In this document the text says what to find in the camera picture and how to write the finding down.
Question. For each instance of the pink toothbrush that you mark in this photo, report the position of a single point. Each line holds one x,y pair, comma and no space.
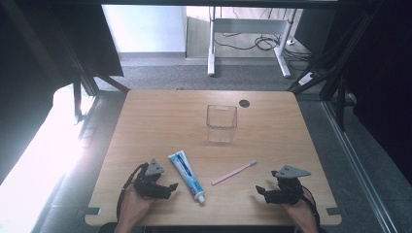
233,173

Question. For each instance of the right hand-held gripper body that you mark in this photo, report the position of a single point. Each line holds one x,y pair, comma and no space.
288,187

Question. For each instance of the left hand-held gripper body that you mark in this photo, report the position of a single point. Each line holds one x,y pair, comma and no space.
149,185

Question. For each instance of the dark curtain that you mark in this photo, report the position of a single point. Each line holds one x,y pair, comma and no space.
382,81
39,48

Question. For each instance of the black round table grommet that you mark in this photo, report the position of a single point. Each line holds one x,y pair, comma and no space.
244,103

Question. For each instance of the blue white toothpaste tube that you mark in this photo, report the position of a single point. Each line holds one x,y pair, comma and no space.
186,176

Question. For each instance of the person's left hand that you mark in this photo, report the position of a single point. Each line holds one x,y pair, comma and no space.
132,207

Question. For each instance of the grey metal floor rail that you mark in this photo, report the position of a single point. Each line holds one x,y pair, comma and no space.
356,168

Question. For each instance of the white desk frame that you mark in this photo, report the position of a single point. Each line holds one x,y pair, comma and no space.
249,26

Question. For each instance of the clear plastic cup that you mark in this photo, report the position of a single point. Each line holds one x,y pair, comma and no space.
222,123

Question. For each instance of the white power strip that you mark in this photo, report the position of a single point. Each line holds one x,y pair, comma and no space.
306,78

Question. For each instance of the person's right hand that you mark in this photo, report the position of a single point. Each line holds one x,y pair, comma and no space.
301,213

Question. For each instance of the black metal frame struts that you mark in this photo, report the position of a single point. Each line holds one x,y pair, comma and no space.
85,84
336,71

